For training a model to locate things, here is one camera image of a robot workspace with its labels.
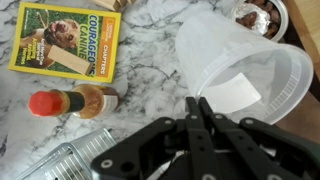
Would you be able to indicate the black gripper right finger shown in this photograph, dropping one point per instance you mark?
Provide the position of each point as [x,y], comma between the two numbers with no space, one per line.
[240,146]

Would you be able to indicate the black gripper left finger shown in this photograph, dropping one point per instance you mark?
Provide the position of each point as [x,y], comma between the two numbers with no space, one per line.
[196,140]

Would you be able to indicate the large clear plastic cup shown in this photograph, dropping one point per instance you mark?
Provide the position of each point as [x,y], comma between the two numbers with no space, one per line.
[226,50]

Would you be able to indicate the long wooden block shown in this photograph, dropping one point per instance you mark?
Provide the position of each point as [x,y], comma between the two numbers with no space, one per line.
[70,60]

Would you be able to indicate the hot sauce bottle red cap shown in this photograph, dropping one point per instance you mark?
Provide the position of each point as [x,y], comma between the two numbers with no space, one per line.
[83,100]

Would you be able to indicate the light wooden block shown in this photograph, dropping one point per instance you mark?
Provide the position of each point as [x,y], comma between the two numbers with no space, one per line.
[110,4]

